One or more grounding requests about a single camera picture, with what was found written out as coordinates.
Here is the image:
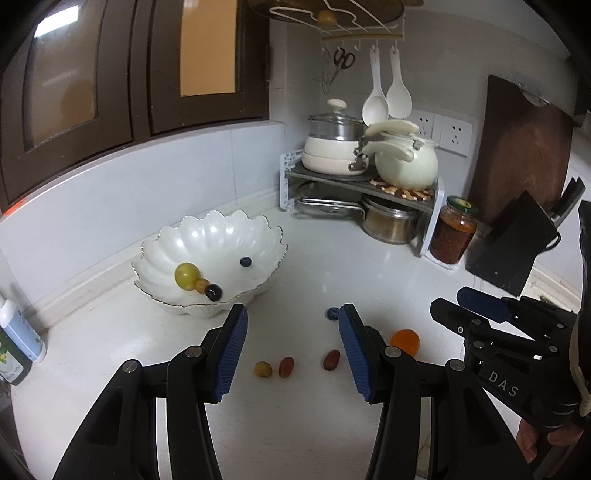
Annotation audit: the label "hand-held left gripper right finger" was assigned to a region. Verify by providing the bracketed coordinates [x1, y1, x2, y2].
[338, 303, 525, 480]

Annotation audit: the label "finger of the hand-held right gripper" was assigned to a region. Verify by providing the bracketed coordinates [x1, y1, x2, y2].
[456, 286, 520, 324]
[430, 298, 490, 342]

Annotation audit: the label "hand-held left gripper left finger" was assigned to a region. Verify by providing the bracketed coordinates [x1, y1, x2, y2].
[53, 304, 249, 480]

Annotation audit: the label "small orange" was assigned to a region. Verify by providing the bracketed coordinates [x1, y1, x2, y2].
[390, 329, 422, 357]

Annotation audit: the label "green plum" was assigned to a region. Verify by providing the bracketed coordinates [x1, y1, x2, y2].
[174, 262, 200, 291]

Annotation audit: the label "white scalloped ceramic bowl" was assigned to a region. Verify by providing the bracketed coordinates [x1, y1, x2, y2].
[131, 209, 288, 319]

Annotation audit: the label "person's right hand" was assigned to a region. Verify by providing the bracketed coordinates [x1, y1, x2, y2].
[516, 415, 585, 467]

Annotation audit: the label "black knife block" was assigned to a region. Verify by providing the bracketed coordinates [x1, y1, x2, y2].
[464, 190, 561, 296]

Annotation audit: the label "glass jar of red sauce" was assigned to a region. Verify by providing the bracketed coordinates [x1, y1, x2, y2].
[429, 196, 478, 265]

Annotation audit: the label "stainless steel pot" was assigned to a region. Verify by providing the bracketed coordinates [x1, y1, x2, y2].
[360, 196, 423, 245]

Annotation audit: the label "wooden bead trivet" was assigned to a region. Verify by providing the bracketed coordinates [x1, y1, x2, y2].
[369, 178, 435, 201]

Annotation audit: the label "cream round lidded pot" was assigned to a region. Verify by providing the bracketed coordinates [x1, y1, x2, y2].
[375, 134, 439, 191]

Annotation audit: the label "steel lidded pan lower shelf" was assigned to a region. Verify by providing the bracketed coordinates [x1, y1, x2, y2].
[295, 182, 365, 217]

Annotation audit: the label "dark brown cutting board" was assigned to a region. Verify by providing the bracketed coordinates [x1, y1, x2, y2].
[467, 75, 574, 227]

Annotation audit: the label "white corner shelf rack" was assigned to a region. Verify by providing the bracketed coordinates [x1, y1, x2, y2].
[279, 148, 446, 257]

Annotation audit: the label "cream frying pan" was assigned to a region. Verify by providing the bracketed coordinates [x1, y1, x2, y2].
[301, 138, 416, 177]

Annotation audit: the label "cream saucepan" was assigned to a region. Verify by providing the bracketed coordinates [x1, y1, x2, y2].
[304, 119, 421, 162]

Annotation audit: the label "white blue pump bottle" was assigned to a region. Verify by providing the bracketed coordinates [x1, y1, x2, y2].
[0, 295, 48, 363]

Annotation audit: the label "green dish soap bottle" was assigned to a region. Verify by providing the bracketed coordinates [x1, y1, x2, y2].
[0, 330, 33, 386]

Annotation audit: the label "black scissors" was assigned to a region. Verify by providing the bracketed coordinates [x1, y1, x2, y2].
[318, 46, 356, 86]

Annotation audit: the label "dark brown framed window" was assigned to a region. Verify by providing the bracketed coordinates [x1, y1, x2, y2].
[0, 0, 271, 213]

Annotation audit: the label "black handled knife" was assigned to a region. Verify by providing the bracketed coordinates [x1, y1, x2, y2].
[549, 176, 586, 229]

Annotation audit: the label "white wall outlet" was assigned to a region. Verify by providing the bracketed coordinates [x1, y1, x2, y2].
[411, 111, 444, 144]
[438, 117, 474, 155]

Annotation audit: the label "clear wall hook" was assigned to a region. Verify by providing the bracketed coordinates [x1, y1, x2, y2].
[517, 83, 552, 107]

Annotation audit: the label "white wire wall rack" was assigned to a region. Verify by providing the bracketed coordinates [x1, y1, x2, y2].
[268, 0, 407, 51]

